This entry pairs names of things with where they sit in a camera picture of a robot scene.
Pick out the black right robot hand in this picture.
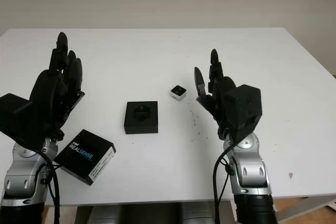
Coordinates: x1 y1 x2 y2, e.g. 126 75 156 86
193 48 239 141

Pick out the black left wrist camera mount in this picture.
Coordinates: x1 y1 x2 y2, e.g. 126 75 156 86
0 93 57 146

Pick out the white table leg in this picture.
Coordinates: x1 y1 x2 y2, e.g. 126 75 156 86
229 199 236 224

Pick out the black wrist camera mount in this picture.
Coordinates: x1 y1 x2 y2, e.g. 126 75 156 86
225 83 263 141
0 93 57 146

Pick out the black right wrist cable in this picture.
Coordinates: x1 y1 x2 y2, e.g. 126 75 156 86
213 140 237 224

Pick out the black box base with insert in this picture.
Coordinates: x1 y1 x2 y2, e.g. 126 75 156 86
122 100 159 135

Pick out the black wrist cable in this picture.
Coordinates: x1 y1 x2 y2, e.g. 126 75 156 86
36 147 64 224
213 140 237 224

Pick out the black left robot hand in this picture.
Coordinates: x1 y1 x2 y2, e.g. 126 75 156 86
27 31 85 141

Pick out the silver right robot leg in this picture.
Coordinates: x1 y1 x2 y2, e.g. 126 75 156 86
181 202 215 224

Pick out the small silver black camera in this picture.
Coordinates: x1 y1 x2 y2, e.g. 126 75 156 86
167 84 185 99

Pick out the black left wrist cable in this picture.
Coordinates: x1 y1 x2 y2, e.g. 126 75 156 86
36 147 64 224

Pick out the black RealSense box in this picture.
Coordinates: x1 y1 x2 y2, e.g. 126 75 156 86
54 129 117 186

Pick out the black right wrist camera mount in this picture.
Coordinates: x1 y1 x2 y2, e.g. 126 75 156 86
225 83 263 141

